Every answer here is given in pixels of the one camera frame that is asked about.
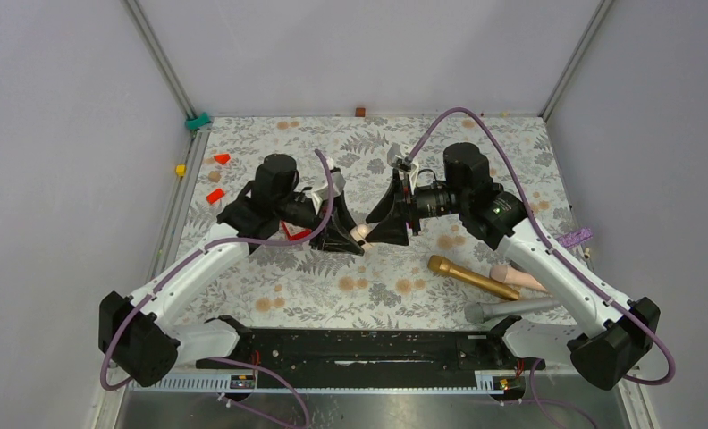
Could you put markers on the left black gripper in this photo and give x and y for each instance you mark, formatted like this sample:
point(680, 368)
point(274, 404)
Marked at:
point(337, 239)

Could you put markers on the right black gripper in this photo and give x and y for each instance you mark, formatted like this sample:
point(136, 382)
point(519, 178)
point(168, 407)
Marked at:
point(392, 230)

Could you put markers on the pink earbud charging case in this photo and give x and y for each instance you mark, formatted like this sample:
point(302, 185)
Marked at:
point(359, 234)

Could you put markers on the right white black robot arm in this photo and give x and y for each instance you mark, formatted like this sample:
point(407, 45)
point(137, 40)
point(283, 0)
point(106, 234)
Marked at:
point(613, 331)

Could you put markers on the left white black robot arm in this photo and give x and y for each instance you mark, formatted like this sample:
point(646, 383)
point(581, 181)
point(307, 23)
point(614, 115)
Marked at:
point(139, 335)

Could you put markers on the red box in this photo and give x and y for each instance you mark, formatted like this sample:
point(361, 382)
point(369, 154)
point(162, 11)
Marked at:
point(294, 232)

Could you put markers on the gold microphone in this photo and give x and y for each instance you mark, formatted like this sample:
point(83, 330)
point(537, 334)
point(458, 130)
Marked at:
point(445, 267)

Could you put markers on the floral table mat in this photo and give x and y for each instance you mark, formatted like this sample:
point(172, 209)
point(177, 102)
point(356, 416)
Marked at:
point(389, 287)

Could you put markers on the pink microphone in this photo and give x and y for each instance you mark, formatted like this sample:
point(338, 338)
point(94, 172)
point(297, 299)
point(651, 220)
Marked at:
point(508, 275)

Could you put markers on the grey microphone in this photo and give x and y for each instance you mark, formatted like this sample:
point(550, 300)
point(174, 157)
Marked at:
point(478, 313)

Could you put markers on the red flat block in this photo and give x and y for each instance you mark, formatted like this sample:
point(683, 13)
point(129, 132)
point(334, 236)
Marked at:
point(214, 196)

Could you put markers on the red triangular block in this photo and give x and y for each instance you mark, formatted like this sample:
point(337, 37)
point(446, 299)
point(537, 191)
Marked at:
point(222, 159)

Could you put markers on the yellow cube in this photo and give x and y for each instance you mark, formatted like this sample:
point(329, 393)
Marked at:
point(180, 170)

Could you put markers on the purple glitter microphone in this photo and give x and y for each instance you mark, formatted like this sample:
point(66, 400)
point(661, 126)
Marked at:
point(575, 238)

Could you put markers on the teal block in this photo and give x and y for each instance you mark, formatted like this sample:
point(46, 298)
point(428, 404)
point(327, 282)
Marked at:
point(197, 122)

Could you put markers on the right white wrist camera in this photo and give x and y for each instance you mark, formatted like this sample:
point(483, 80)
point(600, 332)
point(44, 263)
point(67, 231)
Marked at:
point(397, 157)

